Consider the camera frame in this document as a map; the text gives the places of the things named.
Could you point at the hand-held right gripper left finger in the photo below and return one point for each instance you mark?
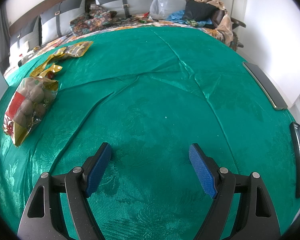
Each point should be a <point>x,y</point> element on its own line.
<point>97,172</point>

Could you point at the black bag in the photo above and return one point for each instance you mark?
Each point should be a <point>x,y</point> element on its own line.
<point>200,11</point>

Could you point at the yellow peanut snack packet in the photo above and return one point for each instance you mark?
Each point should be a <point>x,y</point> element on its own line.
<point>77,50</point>

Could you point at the blue cloth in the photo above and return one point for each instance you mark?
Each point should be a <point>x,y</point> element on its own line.
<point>176,16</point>

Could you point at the small black object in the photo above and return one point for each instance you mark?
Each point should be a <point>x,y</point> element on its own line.
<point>23,60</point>

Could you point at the clear bag of brown chestnuts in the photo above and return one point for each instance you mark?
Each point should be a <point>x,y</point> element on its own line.
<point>32,100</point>

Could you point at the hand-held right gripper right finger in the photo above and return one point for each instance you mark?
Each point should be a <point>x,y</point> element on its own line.
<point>201,172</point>

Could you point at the dark floral cloth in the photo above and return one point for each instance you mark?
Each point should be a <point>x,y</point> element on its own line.
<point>90,22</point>

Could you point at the gold foil snack packet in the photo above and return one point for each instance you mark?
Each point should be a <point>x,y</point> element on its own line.
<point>53,68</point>

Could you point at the long yellow snack strip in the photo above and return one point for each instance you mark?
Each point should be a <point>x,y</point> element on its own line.
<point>43,66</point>

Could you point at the dark brown chair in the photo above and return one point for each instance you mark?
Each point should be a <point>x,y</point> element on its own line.
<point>240,24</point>

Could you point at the silver-edged phone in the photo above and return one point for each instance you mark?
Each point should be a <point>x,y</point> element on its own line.
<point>265,85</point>

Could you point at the clear plastic bag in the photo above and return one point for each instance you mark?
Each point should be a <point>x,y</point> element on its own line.
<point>158,6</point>

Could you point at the small green item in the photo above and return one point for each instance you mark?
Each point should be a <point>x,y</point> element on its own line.
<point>143,21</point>

